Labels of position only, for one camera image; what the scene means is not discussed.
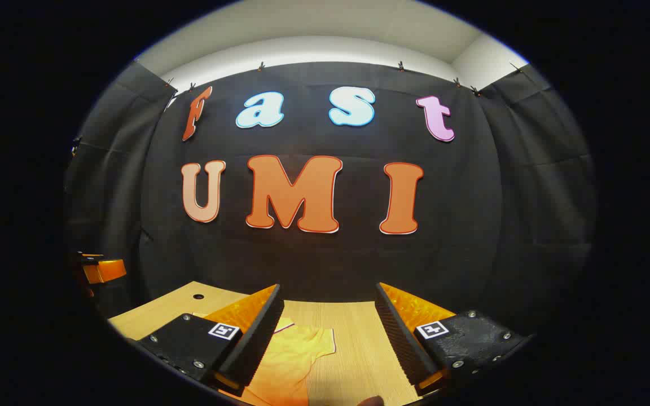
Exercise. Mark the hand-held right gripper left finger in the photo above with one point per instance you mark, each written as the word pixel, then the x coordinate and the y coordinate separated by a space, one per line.
pixel 260 332

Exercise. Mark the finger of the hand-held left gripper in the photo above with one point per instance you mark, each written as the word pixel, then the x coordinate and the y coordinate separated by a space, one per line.
pixel 108 270

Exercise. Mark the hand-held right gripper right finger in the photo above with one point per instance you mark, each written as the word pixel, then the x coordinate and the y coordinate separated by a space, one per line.
pixel 398 332

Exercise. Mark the orange T-shirt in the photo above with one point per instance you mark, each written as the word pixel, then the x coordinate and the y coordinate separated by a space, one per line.
pixel 291 361

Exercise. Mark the black backdrop cloth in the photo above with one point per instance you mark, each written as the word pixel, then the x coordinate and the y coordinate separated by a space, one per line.
pixel 347 259

